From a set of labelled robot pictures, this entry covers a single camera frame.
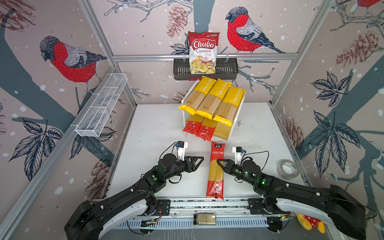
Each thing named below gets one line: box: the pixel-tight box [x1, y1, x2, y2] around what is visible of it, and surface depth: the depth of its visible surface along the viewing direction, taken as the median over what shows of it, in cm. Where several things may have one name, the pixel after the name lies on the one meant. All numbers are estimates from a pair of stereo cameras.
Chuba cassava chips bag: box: [188, 31, 220, 74], surface depth 87 cm
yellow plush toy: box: [296, 213, 326, 234], surface depth 66 cm
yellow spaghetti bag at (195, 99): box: [178, 76, 217, 116], surface depth 78 cm
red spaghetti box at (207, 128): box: [196, 117, 218, 142], surface depth 84 cm
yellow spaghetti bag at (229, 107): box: [213, 86, 246, 127], surface depth 73 cm
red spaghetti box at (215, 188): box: [206, 141, 226, 200], surface depth 76 cm
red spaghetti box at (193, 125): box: [182, 113, 205, 136], surface depth 87 cm
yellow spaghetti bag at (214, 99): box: [195, 78, 232, 120], surface depth 76 cm
